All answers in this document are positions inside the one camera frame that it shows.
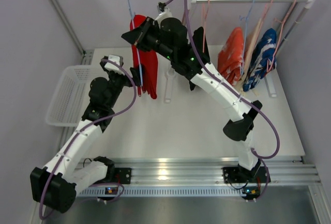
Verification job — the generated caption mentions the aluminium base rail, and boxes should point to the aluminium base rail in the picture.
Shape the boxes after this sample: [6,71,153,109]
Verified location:
[76,158,321,201]

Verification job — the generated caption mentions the blue white patterned garment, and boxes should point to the blue white patterned garment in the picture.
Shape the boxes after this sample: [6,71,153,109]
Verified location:
[243,28,277,92]

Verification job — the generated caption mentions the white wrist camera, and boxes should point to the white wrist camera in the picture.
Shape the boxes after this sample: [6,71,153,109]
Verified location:
[155,2,173,25]
[100,54,124,74]

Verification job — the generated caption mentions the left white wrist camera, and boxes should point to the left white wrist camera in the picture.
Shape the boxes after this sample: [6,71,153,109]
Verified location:
[100,54,124,74]

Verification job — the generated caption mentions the pink hanger of beige garment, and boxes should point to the pink hanger of beige garment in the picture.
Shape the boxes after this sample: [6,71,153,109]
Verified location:
[260,0,273,29]

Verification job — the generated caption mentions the purple cable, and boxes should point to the purple cable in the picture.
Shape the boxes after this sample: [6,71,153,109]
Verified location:
[38,58,137,220]
[165,0,280,201]

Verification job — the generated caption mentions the metal clothes rack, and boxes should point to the metal clothes rack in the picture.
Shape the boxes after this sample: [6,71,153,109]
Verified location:
[162,0,321,103]

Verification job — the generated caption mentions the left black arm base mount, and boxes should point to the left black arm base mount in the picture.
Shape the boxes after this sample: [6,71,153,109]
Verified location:
[102,167,132,185]

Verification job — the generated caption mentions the orange patterned garment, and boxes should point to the orange patterned garment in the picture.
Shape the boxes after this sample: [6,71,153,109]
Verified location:
[217,27,244,86]

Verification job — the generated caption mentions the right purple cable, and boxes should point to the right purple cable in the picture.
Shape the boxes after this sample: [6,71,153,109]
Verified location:
[165,0,280,201]

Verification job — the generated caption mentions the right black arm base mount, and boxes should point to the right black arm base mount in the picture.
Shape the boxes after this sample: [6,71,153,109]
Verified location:
[222,166,270,184]

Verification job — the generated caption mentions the blue wire hanger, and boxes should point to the blue wire hanger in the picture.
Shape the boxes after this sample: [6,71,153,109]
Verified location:
[239,0,255,76]
[126,0,145,94]

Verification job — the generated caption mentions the white plastic basket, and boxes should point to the white plastic basket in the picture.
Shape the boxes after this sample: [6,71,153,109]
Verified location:
[46,65,93,127]

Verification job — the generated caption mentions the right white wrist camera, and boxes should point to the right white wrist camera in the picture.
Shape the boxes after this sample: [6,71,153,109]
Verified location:
[155,2,173,25]

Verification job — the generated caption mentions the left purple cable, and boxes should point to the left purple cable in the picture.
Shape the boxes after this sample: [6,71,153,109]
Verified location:
[38,58,137,220]

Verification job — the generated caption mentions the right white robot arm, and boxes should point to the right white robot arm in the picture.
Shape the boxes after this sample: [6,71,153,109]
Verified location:
[122,17,262,181]

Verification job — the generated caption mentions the pink hanger of blue garment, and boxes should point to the pink hanger of blue garment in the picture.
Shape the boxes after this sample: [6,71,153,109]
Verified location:
[266,0,297,74]

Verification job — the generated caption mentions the red trousers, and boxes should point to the red trousers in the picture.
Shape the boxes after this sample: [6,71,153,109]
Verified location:
[129,14,159,100]

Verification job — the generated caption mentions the pink hanger of black trousers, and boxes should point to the pink hanger of black trousers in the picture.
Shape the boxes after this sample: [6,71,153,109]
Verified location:
[201,0,210,52]

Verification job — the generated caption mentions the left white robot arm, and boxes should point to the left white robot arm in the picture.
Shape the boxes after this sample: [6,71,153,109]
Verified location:
[30,68,140,214]

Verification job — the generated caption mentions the beige garment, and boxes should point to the beige garment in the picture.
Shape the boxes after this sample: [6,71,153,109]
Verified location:
[235,18,263,93]

